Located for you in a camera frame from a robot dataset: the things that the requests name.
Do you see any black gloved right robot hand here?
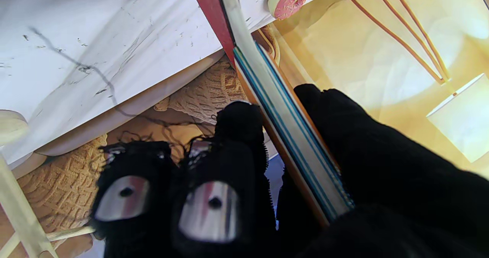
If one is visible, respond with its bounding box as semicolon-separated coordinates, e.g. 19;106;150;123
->
90;83;489;258

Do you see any black red ping pong bat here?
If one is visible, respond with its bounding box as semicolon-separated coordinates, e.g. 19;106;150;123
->
187;0;356;228

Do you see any printed living room backdrop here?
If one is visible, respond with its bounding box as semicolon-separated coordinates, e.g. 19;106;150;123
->
0;0;489;258

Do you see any wooden mug tree stand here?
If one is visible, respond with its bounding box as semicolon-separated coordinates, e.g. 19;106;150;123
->
0;109;96;258

